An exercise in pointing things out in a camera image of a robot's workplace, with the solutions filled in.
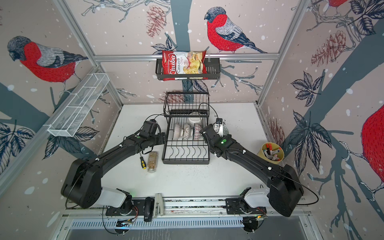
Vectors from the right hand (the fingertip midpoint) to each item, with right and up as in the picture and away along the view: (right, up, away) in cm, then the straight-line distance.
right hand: (214, 137), depth 83 cm
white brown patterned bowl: (-16, +2, +9) cm, 19 cm away
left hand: (-31, -1, +6) cm, 32 cm away
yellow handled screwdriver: (-43, -16, +5) cm, 46 cm away
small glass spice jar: (-36, -14, +3) cm, 39 cm away
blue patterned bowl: (-10, +5, +9) cm, 15 cm away
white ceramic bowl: (-13, +9, +18) cm, 24 cm away
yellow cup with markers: (+33, -9, +1) cm, 34 cm away
